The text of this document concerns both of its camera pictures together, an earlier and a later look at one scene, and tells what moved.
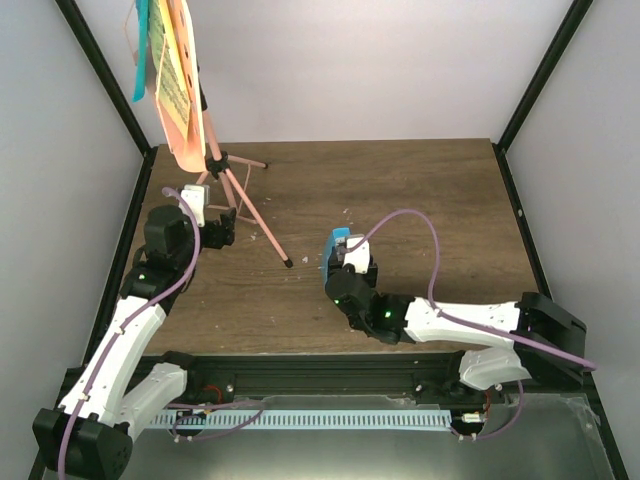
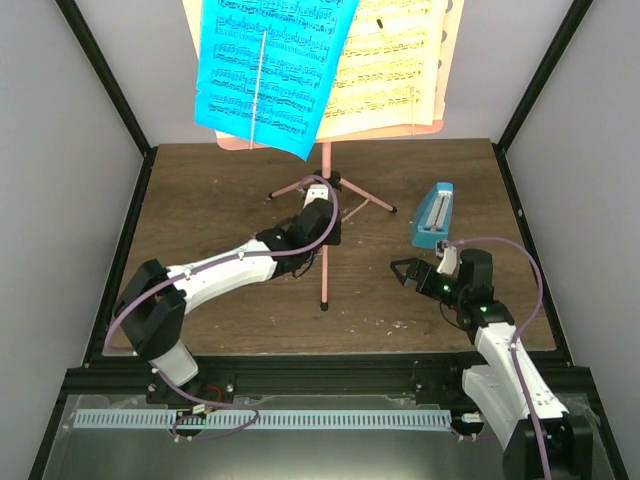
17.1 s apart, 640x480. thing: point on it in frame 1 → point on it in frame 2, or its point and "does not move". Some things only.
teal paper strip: x=142 y=43 → x=266 y=68
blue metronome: x=330 y=242 → x=435 y=217
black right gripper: x=333 y=263 → x=417 y=266
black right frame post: x=577 y=13 does not move
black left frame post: x=112 y=87 does not move
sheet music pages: x=171 y=86 → x=389 y=69
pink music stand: x=199 y=155 → x=447 y=61
